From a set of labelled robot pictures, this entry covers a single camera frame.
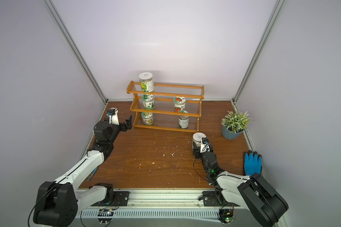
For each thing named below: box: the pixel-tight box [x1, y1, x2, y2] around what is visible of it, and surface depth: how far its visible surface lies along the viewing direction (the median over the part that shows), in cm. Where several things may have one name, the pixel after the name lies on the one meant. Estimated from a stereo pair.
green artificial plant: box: [221, 110, 253, 133], surface depth 86 cm
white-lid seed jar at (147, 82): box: [138, 71, 155, 94], surface depth 83 cm
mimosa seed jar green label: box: [142, 93, 156, 111], surface depth 92 cm
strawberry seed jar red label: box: [173, 96, 187, 114], surface depth 91 cm
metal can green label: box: [178, 115, 190, 130], surface depth 95 cm
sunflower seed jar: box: [141, 112, 154, 126], surface depth 100 cm
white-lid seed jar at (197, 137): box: [192, 131, 207, 151], surface depth 87 cm
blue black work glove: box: [243, 149, 263, 177], surface depth 86 cm
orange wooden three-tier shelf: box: [126, 80, 205, 133], surface depth 94 cm
